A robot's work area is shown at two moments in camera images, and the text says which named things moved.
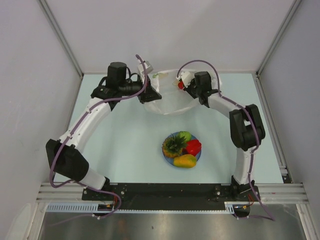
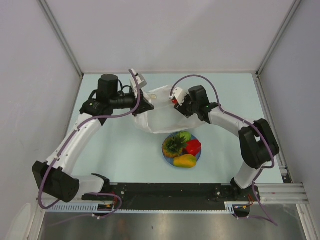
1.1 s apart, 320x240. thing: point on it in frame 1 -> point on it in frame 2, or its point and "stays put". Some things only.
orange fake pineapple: x=172 y=146 stays put
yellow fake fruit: x=185 y=161 stays put
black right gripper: x=188 y=88 -> x=181 y=108
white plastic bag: x=174 y=100 -> x=164 y=118
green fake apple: x=187 y=135 stays put
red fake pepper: x=193 y=147 stays put
